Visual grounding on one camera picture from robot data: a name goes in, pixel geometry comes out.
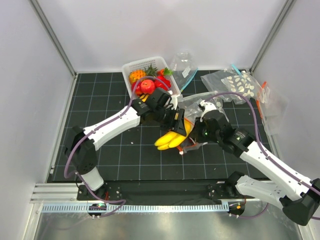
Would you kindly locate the orange toy pineapple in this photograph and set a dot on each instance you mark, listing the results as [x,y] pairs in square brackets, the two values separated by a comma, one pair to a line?
[136,75]

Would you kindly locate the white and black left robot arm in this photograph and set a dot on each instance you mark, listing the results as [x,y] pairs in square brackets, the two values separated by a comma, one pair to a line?
[83,143]

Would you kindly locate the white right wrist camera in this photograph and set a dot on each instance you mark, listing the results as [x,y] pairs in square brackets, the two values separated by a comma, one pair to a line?
[206,107]

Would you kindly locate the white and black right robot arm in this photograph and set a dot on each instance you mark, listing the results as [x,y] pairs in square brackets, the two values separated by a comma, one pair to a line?
[296,195]

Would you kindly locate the black cutting mat with grid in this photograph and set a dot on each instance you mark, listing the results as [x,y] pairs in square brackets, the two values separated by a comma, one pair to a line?
[132,155]

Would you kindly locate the red bell pepper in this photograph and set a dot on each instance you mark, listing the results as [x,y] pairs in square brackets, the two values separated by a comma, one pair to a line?
[162,82]

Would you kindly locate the orange zipper bag at right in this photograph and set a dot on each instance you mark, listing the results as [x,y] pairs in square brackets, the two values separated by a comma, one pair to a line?
[272,107]

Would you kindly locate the aluminium frame post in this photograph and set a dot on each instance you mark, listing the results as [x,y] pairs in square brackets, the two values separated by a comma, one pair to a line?
[52,35]
[282,15]

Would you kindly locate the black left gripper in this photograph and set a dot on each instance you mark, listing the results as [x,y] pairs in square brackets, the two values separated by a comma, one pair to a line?
[178,126]

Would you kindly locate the red strawberry with leaves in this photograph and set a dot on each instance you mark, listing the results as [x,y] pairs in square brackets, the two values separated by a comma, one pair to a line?
[165,72]

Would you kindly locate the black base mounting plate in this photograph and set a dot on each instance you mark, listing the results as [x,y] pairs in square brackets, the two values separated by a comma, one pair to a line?
[168,192]

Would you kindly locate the blue zipper clear bag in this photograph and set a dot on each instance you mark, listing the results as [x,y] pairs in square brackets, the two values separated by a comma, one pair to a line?
[184,69]

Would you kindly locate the yellow banana bunch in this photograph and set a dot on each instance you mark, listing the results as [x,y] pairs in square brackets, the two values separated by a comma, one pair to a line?
[172,139]

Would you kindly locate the orange zipper clear bag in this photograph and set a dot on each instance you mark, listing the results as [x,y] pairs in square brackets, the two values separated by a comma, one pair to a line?
[191,144]

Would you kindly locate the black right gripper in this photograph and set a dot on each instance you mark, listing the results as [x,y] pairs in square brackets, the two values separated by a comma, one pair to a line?
[197,136]

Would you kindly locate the aluminium frame post right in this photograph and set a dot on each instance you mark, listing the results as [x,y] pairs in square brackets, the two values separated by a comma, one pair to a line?
[282,15]

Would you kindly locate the slotted white cable duct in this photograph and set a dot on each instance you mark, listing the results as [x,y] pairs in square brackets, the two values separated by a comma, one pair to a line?
[98,208]

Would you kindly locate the aluminium frame post left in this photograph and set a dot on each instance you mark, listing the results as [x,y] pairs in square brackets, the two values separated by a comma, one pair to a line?
[52,35]

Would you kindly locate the aluminium extrusion rail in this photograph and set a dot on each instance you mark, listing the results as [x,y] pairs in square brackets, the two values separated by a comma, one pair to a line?
[54,193]

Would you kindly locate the light blue zipper dotted bag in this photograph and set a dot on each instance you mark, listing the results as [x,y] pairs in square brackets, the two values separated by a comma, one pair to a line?
[233,82]

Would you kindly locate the white dotted clear bag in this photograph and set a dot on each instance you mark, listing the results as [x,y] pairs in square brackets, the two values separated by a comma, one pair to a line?
[217,102]

